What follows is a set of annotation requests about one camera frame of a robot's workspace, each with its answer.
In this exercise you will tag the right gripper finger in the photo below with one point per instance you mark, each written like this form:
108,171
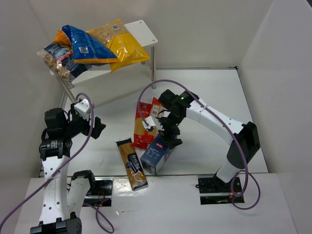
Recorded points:
173,141
163,136

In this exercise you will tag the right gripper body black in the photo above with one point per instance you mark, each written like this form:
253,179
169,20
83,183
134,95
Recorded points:
169,131

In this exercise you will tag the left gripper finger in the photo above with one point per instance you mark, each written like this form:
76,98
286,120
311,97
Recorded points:
97,130
97,122

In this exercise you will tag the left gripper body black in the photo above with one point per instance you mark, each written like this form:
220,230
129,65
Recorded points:
91,126

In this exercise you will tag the dark blue Barilla pasta box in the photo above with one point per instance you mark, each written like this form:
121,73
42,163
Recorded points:
155,156

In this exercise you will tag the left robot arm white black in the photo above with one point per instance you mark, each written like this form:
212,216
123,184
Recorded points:
63,200

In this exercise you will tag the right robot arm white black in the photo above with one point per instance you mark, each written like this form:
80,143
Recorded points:
243,139

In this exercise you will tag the blue and orange pasta bag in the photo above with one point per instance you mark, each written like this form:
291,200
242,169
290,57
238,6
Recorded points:
86,48

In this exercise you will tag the yellow pasta bag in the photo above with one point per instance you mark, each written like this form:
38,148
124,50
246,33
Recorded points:
121,42

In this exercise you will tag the white two-tier shelf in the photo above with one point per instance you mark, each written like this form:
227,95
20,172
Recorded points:
102,86

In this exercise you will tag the red spaghetti bag front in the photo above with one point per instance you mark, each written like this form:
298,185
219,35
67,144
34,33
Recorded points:
142,138

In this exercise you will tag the red spaghetti bag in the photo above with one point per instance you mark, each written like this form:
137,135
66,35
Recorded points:
155,112
142,138

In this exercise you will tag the red spaghetti bag back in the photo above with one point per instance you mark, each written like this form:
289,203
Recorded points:
155,112

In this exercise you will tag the dark blue La Sicilia spaghetti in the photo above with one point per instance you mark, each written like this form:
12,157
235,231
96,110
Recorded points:
132,164

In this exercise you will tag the clear blue fusilli bag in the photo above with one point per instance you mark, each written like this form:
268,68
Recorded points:
60,60

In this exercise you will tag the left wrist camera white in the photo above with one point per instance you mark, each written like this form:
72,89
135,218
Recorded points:
83,108

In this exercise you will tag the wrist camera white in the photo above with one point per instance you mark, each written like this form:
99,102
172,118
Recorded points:
150,123
83,108

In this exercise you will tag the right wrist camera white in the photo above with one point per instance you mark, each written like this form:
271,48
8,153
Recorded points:
150,123

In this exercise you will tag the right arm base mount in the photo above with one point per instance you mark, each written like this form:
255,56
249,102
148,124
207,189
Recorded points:
212,190

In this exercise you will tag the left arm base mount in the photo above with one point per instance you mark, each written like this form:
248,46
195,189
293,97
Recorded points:
101,194

